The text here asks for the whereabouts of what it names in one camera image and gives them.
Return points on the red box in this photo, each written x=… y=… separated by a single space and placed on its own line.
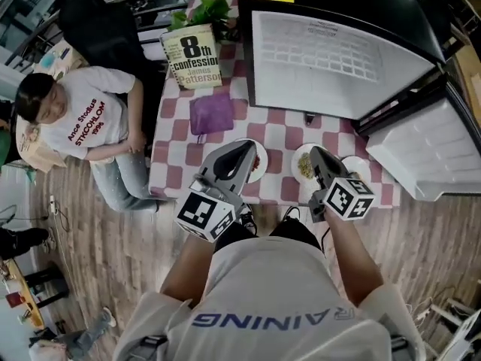
x=13 y=300

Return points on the pink white checkered tablecloth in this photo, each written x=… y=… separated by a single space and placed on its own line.
x=176 y=152

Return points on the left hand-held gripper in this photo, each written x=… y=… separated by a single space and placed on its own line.
x=204 y=214

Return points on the red bean food plate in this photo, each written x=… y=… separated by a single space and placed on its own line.
x=261 y=164

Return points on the person's right forearm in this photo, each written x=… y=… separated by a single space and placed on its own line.
x=355 y=261

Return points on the purple cloth pouch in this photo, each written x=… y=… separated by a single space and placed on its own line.
x=211 y=113

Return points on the round wooden table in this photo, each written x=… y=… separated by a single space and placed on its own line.
x=28 y=295

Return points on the person's left forearm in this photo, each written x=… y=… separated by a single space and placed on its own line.
x=186 y=276

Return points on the person's black shorts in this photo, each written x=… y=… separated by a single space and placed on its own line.
x=297 y=235

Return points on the cream paperback book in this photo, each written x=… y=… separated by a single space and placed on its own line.
x=191 y=58

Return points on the white power strip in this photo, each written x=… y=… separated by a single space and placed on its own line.
x=53 y=204

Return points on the person's white t-shirt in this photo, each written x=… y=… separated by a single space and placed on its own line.
x=270 y=299

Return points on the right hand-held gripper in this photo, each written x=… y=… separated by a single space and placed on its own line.
x=347 y=199

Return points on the plate of yellow noodles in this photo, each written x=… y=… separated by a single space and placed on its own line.
x=302 y=164

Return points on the black white sneaker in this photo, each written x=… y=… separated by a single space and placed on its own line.
x=290 y=216
x=248 y=220

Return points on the green potted plant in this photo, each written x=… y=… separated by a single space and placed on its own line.
x=206 y=11

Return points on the black office chair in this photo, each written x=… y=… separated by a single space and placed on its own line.
x=101 y=32

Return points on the orange powder food plate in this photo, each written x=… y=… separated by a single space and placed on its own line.
x=359 y=165

